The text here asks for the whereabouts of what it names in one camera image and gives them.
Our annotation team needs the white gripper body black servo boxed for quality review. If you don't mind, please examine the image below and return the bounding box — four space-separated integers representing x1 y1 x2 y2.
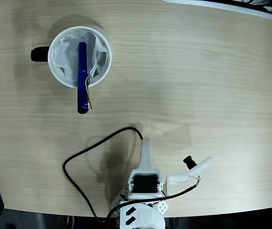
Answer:
127 168 166 200

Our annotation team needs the blue pen with metal clip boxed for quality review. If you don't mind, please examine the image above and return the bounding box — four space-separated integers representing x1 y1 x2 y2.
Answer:
76 42 93 115

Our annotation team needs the crumpled white tissue paper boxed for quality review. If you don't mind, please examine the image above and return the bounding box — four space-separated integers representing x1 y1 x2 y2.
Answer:
53 33 109 81

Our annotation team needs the white flat device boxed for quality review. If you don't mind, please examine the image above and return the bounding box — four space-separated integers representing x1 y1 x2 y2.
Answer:
161 0 272 20

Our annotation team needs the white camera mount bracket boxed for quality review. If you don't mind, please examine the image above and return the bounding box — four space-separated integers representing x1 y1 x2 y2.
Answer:
165 155 213 195

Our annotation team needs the black camera lens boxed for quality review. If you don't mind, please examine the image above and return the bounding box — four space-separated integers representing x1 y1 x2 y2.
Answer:
182 155 199 171

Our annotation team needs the black camera cable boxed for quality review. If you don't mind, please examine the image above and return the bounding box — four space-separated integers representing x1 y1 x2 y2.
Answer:
62 126 198 224

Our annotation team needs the white mug with black handle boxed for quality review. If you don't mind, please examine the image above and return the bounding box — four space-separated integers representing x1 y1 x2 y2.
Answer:
30 25 113 89

